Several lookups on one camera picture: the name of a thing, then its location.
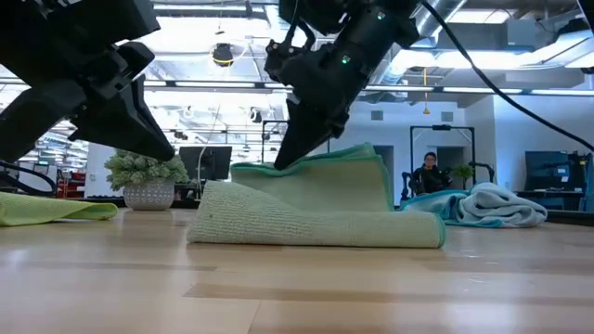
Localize black aluminium table frame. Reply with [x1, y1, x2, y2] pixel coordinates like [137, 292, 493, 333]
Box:
[85, 197, 594, 227]

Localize small background plant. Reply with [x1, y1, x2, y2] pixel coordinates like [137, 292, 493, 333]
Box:
[452, 162, 475, 186]

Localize black background monitor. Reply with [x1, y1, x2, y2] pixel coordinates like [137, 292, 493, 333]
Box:
[178, 146, 233, 182]

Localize yellow hanging pendant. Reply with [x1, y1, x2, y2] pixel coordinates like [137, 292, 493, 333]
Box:
[420, 67, 432, 116]

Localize dark background monitor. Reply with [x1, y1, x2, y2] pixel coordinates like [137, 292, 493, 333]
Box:
[523, 150, 589, 192]

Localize black gantry frame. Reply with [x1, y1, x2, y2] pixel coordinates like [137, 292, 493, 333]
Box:
[409, 123, 477, 186]
[261, 119, 291, 164]

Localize artificial green potted plant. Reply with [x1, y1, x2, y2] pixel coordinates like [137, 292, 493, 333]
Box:
[104, 148, 190, 212]

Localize sage green microfiber towel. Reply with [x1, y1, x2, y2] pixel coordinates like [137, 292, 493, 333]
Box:
[186, 142, 447, 250]

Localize black curved cable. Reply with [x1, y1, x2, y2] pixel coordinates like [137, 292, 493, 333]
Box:
[0, 160, 58, 196]

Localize lime green microfiber towel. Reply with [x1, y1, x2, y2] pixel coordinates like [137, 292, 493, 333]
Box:
[0, 190, 120, 227]

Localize black round ceiling fixture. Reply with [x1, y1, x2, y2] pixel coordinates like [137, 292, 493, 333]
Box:
[212, 42, 235, 69]

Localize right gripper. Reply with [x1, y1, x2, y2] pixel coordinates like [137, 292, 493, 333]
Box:
[264, 8, 421, 172]

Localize person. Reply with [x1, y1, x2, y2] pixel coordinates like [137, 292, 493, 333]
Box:
[410, 151, 452, 196]

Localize light blue microfiber towel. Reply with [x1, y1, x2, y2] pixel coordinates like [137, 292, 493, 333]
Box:
[399, 181, 549, 229]

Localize white round column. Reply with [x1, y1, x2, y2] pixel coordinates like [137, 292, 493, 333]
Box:
[83, 140, 117, 199]

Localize red storage rack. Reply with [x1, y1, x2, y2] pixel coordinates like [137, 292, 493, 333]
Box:
[56, 170, 87, 199]

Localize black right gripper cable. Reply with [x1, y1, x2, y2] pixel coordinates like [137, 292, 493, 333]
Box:
[420, 0, 594, 153]

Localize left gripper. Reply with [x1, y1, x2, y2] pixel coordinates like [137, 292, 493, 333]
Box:
[0, 40, 176, 163]

